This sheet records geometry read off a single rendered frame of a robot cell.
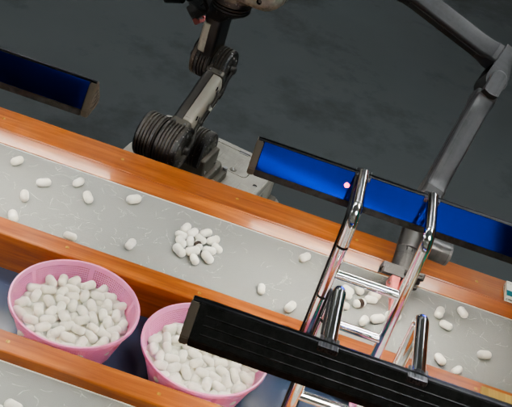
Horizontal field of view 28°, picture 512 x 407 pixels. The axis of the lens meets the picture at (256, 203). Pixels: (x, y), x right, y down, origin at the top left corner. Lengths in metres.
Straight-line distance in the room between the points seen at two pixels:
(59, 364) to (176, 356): 0.25
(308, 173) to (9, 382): 0.72
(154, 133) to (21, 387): 0.96
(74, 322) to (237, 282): 0.41
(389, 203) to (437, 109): 3.08
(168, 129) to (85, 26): 2.27
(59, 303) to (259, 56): 3.09
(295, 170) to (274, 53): 3.06
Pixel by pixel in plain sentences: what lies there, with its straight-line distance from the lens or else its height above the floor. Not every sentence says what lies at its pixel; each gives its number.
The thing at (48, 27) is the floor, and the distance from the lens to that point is 4.81.
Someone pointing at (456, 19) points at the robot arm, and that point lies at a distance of 2.60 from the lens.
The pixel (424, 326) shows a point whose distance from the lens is 1.74.
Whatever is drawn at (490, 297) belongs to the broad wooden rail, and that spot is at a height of 0.76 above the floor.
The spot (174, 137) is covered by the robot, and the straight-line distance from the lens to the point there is 2.66.
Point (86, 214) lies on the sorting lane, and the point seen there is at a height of 0.74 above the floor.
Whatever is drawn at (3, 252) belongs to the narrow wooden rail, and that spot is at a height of 0.72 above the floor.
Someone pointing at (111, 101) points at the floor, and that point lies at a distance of 4.32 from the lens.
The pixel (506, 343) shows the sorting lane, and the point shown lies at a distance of 2.47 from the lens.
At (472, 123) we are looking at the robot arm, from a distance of 2.52.
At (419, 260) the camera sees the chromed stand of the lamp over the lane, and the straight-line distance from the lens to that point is 2.00.
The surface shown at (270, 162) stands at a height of 1.08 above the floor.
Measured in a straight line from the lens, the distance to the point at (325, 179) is 2.09.
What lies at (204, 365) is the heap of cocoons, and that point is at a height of 0.73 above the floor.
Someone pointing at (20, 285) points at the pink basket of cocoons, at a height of 0.75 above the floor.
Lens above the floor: 2.14
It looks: 33 degrees down
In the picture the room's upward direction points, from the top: 18 degrees clockwise
